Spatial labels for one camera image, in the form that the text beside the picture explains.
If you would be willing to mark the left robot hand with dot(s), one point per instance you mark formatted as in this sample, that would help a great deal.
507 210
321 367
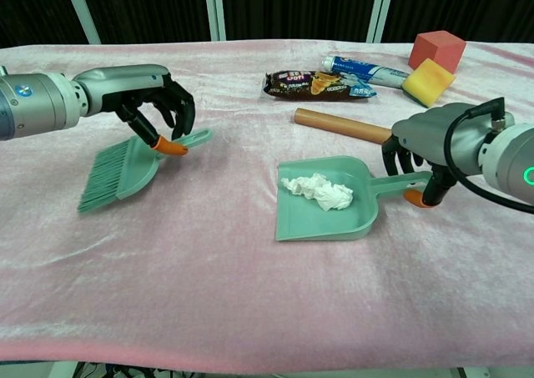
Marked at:
121 84

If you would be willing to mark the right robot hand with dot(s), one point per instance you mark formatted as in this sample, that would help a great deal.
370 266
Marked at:
425 136

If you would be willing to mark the green hand broom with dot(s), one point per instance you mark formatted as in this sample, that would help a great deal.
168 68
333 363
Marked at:
125 169

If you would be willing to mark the white tissue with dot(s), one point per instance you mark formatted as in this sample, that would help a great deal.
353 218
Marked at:
325 192

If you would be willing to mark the green plastic dustpan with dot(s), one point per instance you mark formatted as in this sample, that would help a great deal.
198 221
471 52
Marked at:
325 223

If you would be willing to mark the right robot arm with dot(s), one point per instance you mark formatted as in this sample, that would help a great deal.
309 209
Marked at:
509 152

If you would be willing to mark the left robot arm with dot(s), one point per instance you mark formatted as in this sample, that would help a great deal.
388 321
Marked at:
37 102

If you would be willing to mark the yellow sponge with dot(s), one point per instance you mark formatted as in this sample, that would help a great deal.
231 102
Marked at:
429 82

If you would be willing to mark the wooden rolling pin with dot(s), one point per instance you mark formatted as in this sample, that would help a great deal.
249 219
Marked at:
342 125

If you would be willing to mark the blue white toothpaste tube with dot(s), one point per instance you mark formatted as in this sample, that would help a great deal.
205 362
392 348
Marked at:
367 70

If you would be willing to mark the red foam cube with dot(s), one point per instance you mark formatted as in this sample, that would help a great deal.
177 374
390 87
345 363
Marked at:
434 46

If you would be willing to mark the dark snack packet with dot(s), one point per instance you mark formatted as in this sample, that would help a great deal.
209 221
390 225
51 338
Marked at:
308 86

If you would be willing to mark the pink velvet tablecloth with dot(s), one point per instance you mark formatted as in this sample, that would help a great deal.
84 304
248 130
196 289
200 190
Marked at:
208 269

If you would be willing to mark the grey aluminium partition post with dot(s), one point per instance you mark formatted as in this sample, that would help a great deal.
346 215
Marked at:
380 8
215 8
83 11

